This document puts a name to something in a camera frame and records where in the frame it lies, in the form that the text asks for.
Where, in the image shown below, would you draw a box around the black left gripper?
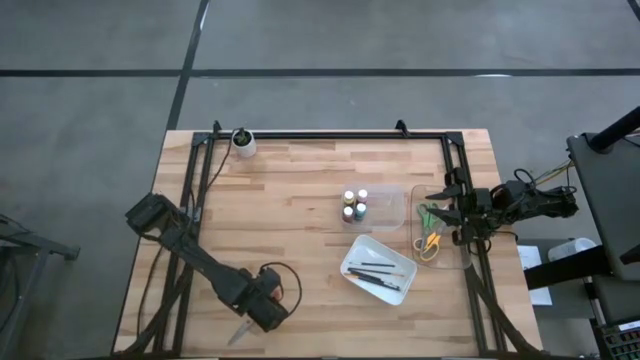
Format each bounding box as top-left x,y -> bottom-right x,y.
227,267 -> 291,334

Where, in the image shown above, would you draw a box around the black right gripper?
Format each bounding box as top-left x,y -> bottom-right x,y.
425,167 -> 495,247

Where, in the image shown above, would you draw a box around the green-handled scissors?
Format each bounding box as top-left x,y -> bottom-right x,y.
415,201 -> 442,237

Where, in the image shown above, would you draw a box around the yellow-handled scissors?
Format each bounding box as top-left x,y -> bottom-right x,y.
412,231 -> 444,263

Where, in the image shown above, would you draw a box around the white plastic bin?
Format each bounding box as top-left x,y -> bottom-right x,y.
339,233 -> 419,307

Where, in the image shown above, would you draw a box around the black-handled paintbrush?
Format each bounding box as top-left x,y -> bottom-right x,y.
349,272 -> 396,287
357,275 -> 404,292

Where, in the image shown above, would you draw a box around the large clear plastic tray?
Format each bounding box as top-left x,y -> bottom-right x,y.
409,183 -> 474,271

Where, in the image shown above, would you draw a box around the white paper sheet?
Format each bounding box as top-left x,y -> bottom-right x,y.
517,244 -> 554,307

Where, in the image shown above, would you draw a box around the white plant pot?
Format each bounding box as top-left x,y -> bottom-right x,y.
230,127 -> 258,160

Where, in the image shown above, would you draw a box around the black equipment cart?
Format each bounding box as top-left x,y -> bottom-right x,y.
524,104 -> 640,326

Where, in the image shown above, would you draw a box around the small parts organiser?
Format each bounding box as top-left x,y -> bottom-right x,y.
592,319 -> 640,360

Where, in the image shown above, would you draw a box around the grey metal stand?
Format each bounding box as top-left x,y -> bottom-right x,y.
0,214 -> 81,351

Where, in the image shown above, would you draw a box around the black aluminium table frame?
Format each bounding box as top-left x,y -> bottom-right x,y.
119,129 -> 534,359

